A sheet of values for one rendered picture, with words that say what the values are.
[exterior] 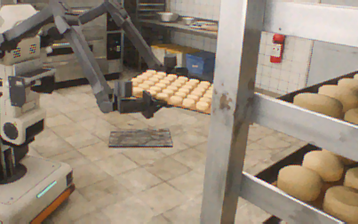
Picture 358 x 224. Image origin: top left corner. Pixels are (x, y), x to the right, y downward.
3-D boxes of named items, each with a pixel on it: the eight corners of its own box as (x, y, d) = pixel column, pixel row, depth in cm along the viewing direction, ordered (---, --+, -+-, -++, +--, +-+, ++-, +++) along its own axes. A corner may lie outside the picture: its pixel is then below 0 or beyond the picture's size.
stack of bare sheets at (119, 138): (168, 130, 358) (168, 128, 357) (172, 148, 321) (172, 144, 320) (110, 130, 350) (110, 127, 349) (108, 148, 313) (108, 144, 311)
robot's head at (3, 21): (-12, 24, 162) (1, 3, 156) (17, 21, 181) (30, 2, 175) (6, 45, 163) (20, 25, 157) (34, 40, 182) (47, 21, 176)
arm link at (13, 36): (72, -4, 137) (56, -8, 128) (83, 26, 137) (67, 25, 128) (3, 37, 155) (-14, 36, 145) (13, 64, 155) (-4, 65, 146)
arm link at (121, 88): (112, 107, 139) (99, 110, 131) (111, 78, 136) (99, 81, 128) (138, 109, 134) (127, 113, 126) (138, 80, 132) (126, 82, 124)
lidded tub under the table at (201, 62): (183, 70, 519) (184, 53, 510) (202, 67, 551) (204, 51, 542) (202, 76, 495) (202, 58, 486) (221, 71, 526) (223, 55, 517)
